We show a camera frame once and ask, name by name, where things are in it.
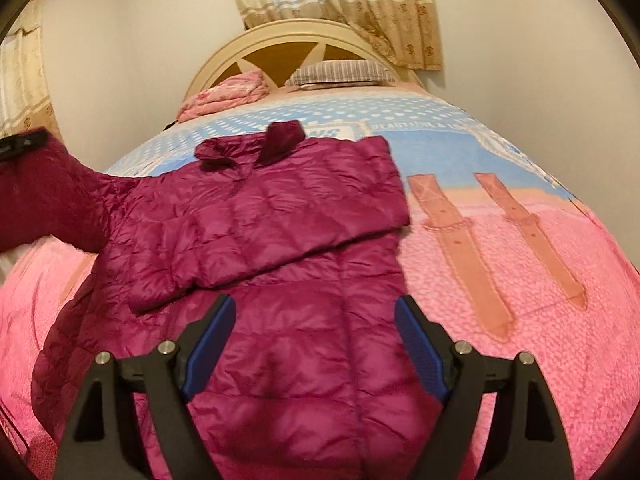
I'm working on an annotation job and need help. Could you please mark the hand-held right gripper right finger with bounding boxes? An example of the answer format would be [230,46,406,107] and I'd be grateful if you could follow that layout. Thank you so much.
[394,295,576,480]

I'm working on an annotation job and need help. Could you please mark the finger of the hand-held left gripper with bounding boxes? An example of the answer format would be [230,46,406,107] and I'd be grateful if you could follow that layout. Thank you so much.
[0,131,51,166]

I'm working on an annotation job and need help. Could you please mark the beige floral window curtain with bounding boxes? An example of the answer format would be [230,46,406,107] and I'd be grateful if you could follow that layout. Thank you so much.
[223,0,444,72]

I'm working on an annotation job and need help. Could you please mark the folded pink floral quilt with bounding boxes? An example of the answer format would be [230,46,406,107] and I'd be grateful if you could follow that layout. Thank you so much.
[178,70,271,123]

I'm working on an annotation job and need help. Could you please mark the cream wooden bed headboard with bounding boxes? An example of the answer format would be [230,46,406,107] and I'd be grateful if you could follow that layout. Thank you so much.
[182,19,426,106]

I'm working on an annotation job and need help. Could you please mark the striped pillow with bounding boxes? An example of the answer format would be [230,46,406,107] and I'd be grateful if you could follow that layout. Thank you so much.
[285,58,396,91]

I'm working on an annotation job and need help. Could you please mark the magenta quilted down jacket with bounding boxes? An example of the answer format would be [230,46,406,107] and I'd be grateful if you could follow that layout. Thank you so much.
[0,121,443,480]

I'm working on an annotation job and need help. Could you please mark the long beige floral curtain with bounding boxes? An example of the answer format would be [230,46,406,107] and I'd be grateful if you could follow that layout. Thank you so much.
[0,2,56,138]

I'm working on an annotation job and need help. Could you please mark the bed with blue-pink sheet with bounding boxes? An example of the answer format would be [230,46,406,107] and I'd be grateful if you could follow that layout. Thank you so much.
[0,85,640,480]

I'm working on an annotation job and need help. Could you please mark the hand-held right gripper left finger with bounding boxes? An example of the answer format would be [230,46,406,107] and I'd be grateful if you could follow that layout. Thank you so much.
[54,294,237,480]

